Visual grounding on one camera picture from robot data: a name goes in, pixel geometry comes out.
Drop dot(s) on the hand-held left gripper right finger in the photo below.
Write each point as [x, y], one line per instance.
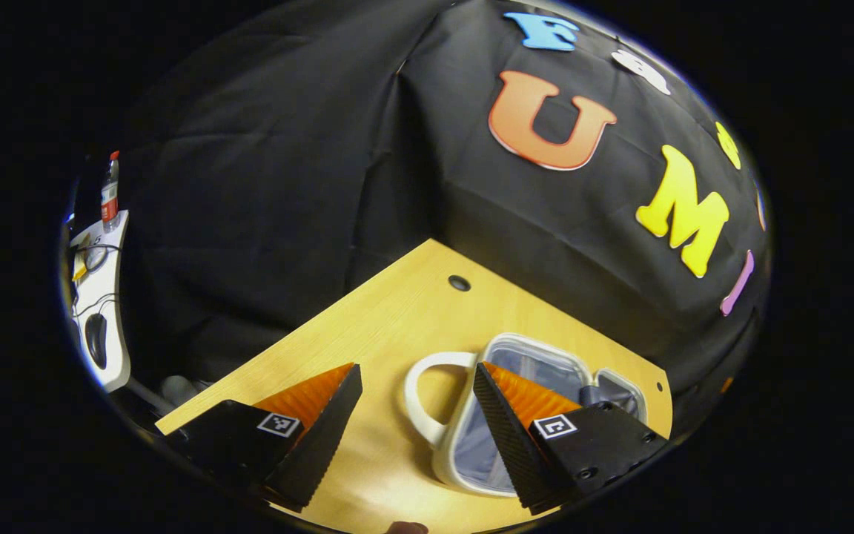
[512, 445]

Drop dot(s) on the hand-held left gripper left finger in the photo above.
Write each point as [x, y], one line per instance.
[323, 445]

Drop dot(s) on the small white suitcase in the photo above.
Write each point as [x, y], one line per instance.
[471, 449]

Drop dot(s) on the black backdrop cloth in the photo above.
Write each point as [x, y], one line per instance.
[286, 185]

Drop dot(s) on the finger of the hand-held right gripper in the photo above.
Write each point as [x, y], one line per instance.
[727, 384]

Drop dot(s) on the grey object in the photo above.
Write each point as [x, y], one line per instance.
[179, 389]

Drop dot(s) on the white desk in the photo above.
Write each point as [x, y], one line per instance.
[112, 360]

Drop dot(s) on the red label plastic bottle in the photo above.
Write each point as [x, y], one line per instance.
[110, 200]

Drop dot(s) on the black computer mouse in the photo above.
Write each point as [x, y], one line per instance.
[96, 341]

